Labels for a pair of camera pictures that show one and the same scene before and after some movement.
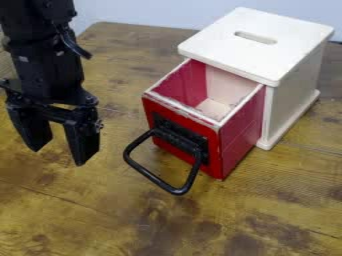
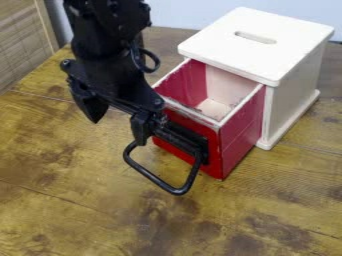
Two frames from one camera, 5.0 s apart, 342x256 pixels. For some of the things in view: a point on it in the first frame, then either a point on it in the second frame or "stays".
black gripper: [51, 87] to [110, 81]
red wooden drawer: [207, 114] stays
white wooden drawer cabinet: [274, 51] stays
